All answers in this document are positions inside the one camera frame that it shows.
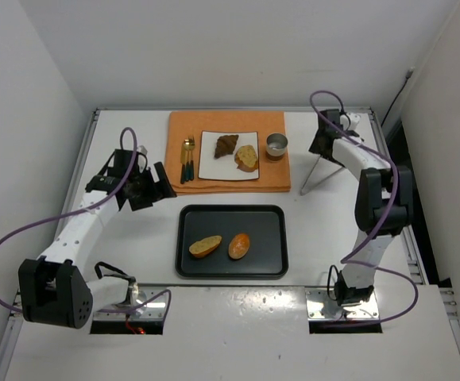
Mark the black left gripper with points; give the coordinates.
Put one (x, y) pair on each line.
(150, 189)

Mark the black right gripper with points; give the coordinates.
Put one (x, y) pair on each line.
(321, 144)

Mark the silver metal tongs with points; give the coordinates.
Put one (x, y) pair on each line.
(321, 171)

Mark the brown chocolate croissant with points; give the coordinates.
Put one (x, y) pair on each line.
(225, 145)

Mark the toasted bread slice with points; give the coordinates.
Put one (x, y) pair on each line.
(246, 158)
(204, 247)

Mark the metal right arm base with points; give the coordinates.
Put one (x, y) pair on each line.
(322, 309)

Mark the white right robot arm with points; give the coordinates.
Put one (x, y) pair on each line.
(383, 206)

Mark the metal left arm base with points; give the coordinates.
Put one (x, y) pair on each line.
(150, 304)

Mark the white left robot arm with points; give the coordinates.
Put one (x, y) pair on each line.
(52, 288)

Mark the metal cup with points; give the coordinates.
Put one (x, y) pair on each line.
(276, 146)

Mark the orange cloth placemat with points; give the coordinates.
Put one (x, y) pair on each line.
(274, 176)

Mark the white square plate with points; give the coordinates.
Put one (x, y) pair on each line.
(225, 168)

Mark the orange round bun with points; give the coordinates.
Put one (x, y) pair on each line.
(239, 246)

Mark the black plastic tray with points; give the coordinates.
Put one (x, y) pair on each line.
(267, 257)

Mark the gold spoon green handle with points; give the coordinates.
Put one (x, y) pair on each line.
(190, 159)

